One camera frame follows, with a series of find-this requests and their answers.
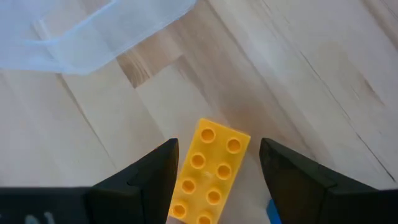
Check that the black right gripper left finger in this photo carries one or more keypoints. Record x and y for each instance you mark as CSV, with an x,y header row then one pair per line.
x,y
146,193

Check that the yellow toy brick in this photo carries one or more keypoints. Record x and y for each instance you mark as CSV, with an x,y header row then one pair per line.
x,y
206,179

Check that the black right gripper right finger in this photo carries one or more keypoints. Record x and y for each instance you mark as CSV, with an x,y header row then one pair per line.
x,y
304,193

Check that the clear plastic bin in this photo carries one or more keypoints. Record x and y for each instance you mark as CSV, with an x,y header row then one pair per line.
x,y
77,37

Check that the blue toy brick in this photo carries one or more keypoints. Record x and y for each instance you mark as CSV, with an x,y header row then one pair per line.
x,y
273,215

